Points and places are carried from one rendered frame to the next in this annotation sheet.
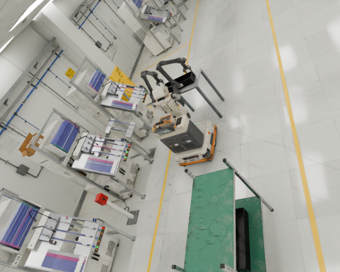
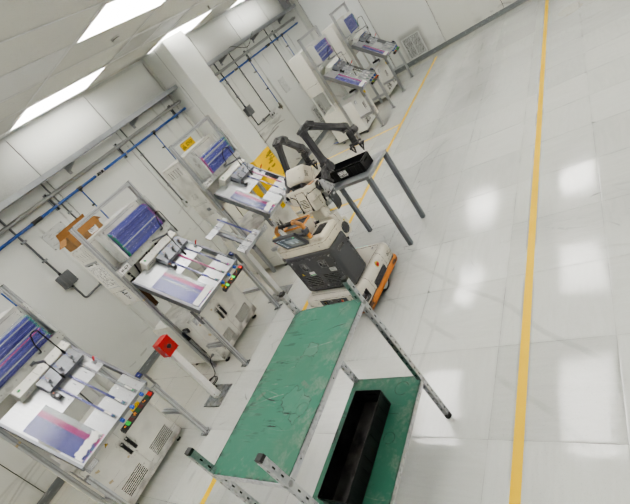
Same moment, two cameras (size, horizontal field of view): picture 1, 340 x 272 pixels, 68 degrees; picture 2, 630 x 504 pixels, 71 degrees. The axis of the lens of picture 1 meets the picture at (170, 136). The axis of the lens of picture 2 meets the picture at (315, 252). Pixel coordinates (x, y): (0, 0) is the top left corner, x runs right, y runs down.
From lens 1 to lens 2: 0.74 m
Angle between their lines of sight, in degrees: 10
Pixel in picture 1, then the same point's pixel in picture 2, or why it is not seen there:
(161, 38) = (354, 114)
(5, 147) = (48, 237)
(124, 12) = (299, 63)
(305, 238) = (495, 480)
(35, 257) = (20, 413)
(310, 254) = not seen: outside the picture
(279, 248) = (440, 491)
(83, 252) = (102, 426)
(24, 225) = (17, 355)
